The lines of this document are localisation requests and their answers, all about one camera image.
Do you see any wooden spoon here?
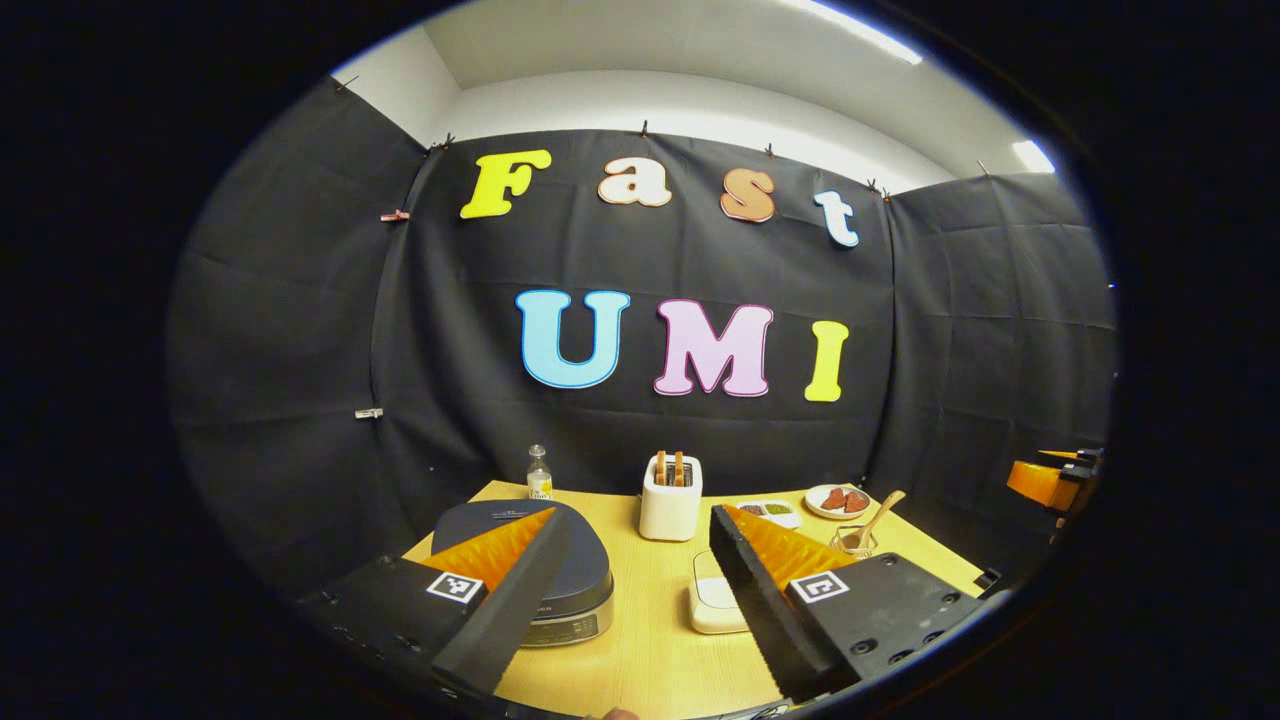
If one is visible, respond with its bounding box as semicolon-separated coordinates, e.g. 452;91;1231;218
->
845;490;908;552

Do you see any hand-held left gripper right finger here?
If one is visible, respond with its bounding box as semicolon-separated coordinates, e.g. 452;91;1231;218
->
708;503;986;704

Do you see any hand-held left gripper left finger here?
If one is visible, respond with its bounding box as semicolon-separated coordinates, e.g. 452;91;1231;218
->
325;507;571;698

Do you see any round white plate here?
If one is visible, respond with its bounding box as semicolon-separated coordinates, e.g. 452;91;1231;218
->
804;484;874;522

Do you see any cream rice box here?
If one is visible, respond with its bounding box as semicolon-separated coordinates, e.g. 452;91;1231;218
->
688;576;752;636

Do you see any white divided grain dish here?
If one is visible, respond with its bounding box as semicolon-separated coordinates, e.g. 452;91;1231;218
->
735;500;804;531

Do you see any white toaster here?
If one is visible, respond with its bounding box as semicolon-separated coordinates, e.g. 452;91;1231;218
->
639;452;704;543

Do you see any dark grey rice cooker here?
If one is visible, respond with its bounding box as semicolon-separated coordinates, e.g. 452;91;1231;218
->
430;499;616;649

